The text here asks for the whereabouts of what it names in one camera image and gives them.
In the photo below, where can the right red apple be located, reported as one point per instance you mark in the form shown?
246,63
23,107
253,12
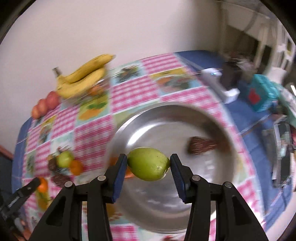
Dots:
52,100

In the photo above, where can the teal plastic box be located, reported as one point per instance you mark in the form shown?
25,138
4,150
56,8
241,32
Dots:
261,93

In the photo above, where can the dark brown avocado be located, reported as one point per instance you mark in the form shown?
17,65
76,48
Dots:
60,180

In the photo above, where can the upper yellow banana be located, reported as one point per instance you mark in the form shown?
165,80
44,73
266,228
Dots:
85,69

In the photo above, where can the left orange-red apple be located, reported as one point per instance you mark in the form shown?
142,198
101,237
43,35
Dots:
35,113

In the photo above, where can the red apple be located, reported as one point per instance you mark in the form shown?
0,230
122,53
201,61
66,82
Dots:
42,107
52,100

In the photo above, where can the yellow banana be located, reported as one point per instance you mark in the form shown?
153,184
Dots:
68,90
85,69

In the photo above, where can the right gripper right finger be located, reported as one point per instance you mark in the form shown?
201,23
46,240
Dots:
234,218

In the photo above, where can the steel round tray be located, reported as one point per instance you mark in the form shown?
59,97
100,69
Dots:
167,127

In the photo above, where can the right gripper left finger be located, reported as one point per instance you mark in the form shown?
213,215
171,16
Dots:
63,218

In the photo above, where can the orange mandarin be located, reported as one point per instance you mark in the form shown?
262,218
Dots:
76,167
43,187

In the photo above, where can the pink checkered fruit tablecloth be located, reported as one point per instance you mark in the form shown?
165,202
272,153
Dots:
87,128

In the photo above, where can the small green guava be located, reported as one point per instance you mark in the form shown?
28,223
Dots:
148,164

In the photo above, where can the middle red apple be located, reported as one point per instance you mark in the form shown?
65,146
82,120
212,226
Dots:
42,107

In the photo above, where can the large green guava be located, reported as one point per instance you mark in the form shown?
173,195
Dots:
64,159

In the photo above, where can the clear plastic fruit container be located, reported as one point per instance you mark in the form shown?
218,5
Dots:
100,87

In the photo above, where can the dark brown fruit in tray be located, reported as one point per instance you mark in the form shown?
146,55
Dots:
198,145

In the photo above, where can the white plastic bottle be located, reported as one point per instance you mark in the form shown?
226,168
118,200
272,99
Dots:
211,77

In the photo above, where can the lower yellow banana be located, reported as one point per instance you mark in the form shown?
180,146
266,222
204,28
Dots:
68,90

